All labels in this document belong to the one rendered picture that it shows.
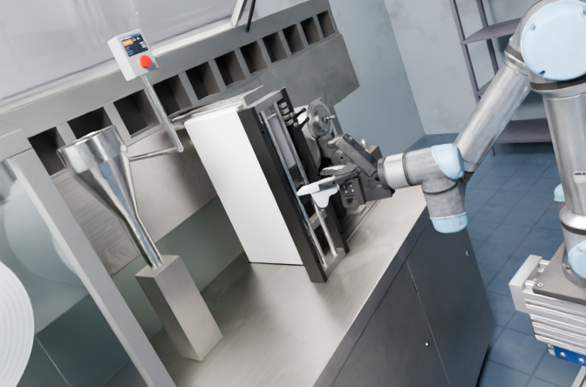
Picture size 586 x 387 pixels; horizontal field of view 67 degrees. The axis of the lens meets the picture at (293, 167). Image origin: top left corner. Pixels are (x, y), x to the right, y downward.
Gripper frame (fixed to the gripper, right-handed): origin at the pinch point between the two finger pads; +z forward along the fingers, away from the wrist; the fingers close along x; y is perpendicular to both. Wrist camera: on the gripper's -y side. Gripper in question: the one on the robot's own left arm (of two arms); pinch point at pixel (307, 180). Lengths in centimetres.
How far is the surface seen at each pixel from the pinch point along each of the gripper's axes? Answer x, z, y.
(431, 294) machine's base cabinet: 40, -9, 57
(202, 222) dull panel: 19, 54, 12
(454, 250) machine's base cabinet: 66, -15, 55
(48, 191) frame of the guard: -54, 12, -20
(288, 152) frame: 14.7, 11.0, -5.6
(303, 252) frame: 7.9, 12.6, 22.1
